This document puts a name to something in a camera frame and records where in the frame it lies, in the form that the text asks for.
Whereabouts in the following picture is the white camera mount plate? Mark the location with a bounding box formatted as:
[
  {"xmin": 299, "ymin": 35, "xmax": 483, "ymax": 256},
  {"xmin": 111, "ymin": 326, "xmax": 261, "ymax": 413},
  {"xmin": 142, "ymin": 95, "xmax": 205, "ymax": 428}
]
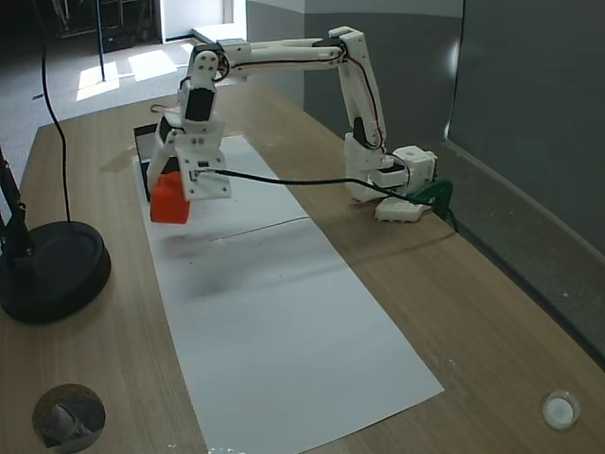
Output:
[{"xmin": 175, "ymin": 134, "xmax": 233, "ymax": 201}]

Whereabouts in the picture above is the white paper sheet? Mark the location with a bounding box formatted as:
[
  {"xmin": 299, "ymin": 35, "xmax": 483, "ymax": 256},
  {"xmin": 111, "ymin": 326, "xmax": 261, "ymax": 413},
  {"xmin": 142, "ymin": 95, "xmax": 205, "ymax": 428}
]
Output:
[
  {"xmin": 143, "ymin": 218, "xmax": 446, "ymax": 453},
  {"xmin": 133, "ymin": 135, "xmax": 309, "ymax": 243}
]

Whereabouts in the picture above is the small white round cap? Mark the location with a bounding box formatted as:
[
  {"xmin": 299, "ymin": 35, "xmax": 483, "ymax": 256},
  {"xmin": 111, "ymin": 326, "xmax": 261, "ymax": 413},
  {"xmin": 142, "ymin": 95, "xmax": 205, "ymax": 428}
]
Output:
[{"xmin": 542, "ymin": 390, "xmax": 580, "ymax": 430}]

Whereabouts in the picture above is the green table clamp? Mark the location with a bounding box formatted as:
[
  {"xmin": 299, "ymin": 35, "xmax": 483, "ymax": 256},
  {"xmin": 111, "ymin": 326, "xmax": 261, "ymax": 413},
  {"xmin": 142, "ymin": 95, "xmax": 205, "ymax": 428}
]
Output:
[{"xmin": 406, "ymin": 178, "xmax": 455, "ymax": 218}]

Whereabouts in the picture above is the orange cube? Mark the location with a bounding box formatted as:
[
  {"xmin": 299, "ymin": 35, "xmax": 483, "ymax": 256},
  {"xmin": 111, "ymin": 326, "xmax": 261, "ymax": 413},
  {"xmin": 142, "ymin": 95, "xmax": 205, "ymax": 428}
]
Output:
[{"xmin": 149, "ymin": 172, "xmax": 193, "ymax": 224}]

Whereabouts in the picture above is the dark brown open box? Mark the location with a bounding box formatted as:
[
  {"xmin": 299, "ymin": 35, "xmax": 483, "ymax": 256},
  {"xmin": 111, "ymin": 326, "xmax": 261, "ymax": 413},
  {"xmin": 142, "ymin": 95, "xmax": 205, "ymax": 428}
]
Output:
[{"xmin": 133, "ymin": 123, "xmax": 181, "ymax": 203}]

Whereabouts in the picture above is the black round-base stand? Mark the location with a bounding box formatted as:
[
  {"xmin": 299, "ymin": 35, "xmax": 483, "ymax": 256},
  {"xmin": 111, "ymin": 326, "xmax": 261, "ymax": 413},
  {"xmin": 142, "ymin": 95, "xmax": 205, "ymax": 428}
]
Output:
[{"xmin": 0, "ymin": 146, "xmax": 112, "ymax": 325}]

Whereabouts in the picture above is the round table cable hole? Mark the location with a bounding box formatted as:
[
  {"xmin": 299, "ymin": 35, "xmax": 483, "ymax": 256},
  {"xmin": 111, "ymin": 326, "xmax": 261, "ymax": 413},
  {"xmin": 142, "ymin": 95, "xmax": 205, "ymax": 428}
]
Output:
[{"xmin": 31, "ymin": 383, "xmax": 107, "ymax": 449}]

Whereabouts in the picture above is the black stand cable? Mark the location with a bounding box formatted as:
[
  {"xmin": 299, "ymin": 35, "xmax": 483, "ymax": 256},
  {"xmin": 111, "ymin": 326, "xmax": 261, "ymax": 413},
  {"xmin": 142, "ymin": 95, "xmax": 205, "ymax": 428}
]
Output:
[{"xmin": 40, "ymin": 0, "xmax": 73, "ymax": 224}]

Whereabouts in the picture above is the thin dark background pole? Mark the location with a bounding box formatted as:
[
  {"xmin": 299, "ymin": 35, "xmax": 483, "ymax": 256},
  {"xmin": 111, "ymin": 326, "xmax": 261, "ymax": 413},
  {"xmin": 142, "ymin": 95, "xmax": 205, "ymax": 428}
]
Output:
[{"xmin": 95, "ymin": 0, "xmax": 106, "ymax": 85}]

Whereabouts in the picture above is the black background case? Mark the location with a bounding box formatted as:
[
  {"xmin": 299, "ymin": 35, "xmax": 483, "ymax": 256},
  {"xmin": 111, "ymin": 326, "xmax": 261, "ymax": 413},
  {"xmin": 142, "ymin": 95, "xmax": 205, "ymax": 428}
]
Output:
[{"xmin": 101, "ymin": 33, "xmax": 137, "ymax": 54}]

